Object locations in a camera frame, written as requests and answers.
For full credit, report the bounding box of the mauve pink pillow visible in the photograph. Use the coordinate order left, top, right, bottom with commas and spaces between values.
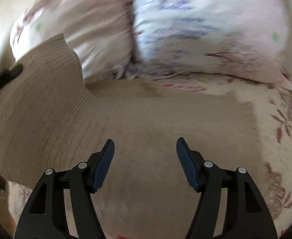
10, 0, 133, 83

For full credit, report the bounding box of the white lavender-print pillow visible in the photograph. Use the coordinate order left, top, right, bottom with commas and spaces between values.
132, 0, 292, 88

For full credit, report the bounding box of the beige cable-knit sweater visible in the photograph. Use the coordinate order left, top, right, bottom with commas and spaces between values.
0, 36, 267, 238

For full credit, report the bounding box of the floral cream bedspread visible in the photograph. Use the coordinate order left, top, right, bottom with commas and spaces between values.
9, 74, 292, 235

